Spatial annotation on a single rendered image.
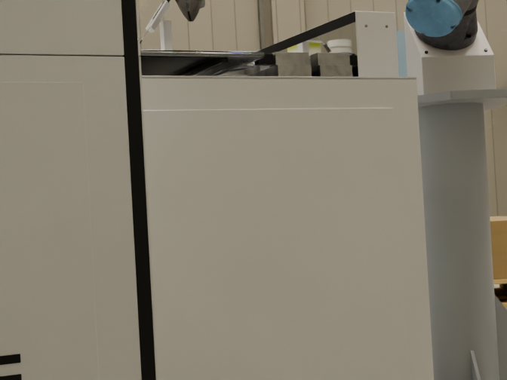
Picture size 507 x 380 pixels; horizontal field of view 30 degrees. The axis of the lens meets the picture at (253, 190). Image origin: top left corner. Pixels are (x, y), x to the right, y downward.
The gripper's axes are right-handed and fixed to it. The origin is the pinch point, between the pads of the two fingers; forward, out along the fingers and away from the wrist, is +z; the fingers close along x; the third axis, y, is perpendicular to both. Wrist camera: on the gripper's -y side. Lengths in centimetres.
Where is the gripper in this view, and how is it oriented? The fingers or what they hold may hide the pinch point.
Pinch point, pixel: (189, 15)
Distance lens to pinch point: 224.9
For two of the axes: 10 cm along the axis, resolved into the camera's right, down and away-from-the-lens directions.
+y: 3.4, -0.3, 9.4
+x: -9.4, 0.5, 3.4
